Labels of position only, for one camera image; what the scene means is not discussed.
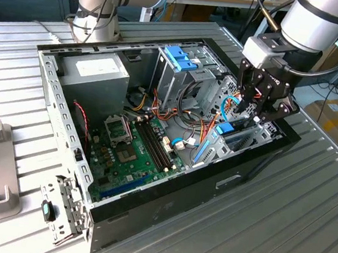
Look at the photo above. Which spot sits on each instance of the grey metal disk bay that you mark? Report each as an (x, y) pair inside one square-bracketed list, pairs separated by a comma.
[(267, 132)]

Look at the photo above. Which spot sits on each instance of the black RAM slot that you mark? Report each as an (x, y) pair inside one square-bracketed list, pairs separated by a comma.
[(159, 144), (151, 147)]

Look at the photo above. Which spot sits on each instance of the grey metal slot bracket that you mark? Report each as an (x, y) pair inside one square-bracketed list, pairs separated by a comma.
[(69, 200)]

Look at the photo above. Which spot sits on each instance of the grey metal drive cage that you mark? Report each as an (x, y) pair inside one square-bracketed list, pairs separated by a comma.
[(169, 83)]

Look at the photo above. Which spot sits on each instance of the green motherboard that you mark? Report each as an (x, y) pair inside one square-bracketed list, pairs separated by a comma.
[(139, 163)]

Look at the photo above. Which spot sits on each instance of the blue expansion slot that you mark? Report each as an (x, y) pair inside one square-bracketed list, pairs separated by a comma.
[(124, 186)]

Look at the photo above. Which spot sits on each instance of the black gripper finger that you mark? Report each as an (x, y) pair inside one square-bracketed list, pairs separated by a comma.
[(285, 110), (246, 80)]

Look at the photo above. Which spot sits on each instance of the black open PC case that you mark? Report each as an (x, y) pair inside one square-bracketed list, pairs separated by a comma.
[(178, 201)]

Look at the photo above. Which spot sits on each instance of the black teal bracket latch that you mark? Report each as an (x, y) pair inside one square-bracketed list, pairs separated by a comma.
[(48, 210)]

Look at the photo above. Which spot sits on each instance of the cardboard box with white label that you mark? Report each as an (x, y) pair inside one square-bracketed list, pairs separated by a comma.
[(327, 121)]

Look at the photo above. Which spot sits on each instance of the hard disk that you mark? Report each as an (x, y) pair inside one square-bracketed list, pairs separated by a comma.
[(226, 129)]

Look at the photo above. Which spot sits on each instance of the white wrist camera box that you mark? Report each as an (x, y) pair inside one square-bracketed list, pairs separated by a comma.
[(258, 52)]

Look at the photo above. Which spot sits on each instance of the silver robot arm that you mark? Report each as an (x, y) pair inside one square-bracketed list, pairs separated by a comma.
[(317, 24)]

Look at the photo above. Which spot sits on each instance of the black stand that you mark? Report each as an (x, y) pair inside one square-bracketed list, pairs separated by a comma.
[(246, 28)]

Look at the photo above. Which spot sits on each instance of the blue empty drive carrier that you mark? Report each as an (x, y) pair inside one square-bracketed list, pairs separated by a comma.
[(177, 58)]

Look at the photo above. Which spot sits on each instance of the grey power supply unit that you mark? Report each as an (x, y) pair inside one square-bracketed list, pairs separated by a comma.
[(99, 93)]

